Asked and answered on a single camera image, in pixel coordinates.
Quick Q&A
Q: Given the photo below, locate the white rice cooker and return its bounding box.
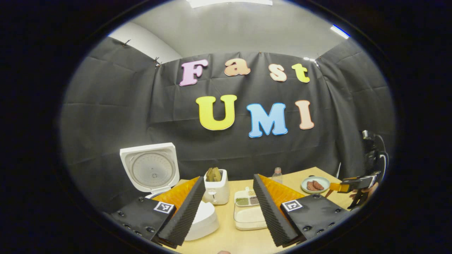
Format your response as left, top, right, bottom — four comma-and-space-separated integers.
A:
119, 142, 219, 242

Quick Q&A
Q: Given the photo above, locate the black backdrop cloth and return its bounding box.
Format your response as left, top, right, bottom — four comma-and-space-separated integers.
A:
60, 37, 396, 214

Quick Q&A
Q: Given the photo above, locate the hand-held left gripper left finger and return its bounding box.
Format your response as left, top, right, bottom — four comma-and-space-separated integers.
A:
106, 176, 206, 249

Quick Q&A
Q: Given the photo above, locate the white toaster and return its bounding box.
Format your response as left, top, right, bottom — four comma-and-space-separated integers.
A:
203, 169, 230, 205

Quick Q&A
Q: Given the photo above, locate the pale green plate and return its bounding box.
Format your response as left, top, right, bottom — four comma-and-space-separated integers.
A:
301, 176, 331, 194

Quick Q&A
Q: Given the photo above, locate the large ceiling light panel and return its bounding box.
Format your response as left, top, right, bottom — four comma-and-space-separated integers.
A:
186, 0, 273, 8

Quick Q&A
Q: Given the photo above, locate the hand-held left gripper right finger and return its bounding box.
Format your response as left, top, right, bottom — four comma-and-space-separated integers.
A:
252, 174, 350, 247

